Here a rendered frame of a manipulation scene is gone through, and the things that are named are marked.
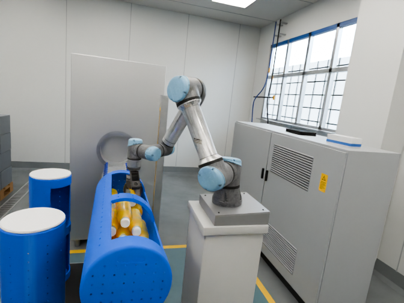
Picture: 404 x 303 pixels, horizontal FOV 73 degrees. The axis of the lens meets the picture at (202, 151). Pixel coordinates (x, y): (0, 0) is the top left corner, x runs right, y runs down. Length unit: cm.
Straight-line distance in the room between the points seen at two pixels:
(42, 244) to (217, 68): 537
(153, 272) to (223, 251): 46
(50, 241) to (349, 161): 196
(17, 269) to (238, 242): 102
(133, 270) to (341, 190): 171
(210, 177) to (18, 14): 560
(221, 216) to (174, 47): 515
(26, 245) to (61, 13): 516
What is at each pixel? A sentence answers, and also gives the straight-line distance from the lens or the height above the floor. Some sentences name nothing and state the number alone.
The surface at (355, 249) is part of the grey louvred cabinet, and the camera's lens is 263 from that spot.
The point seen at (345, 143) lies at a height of 147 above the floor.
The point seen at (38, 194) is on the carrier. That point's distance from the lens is 230.
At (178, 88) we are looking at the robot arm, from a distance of 122.
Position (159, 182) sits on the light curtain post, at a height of 98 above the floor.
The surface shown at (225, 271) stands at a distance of 141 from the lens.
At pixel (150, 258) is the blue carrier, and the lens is 94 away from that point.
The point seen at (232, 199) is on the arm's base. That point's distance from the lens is 133.
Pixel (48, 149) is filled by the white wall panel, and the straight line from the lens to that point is 627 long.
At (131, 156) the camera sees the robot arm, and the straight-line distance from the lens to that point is 149.
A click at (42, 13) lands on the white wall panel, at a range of 628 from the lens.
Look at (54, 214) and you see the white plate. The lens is 164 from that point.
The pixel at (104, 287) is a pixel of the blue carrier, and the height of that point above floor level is 110.
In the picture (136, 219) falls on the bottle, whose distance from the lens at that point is 132.
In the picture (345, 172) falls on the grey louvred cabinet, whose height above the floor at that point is 128.
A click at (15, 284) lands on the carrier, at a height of 78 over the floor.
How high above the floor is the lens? 169
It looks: 11 degrees down
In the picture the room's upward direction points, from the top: 6 degrees clockwise
